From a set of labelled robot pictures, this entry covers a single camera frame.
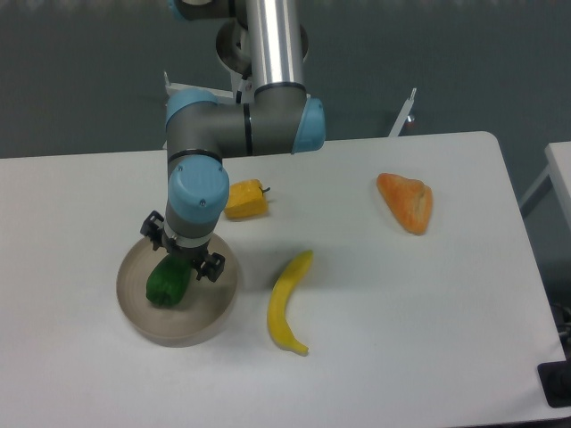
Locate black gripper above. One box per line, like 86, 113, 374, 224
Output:
140, 210, 225, 283

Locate yellow bell pepper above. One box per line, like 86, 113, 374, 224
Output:
224, 179, 269, 220

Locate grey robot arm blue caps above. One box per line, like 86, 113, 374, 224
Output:
141, 1, 326, 282

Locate yellow banana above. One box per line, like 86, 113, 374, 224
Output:
267, 250, 314, 357

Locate green bell pepper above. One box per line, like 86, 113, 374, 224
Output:
145, 255, 192, 308

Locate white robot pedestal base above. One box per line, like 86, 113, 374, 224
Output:
161, 21, 418, 139

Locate black device at table edge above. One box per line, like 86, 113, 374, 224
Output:
537, 360, 570, 408

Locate beige round plate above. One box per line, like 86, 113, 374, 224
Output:
116, 235, 239, 347

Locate white side table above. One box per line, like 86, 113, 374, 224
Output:
518, 141, 570, 223

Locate orange croissant bread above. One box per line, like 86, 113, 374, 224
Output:
376, 173, 434, 235

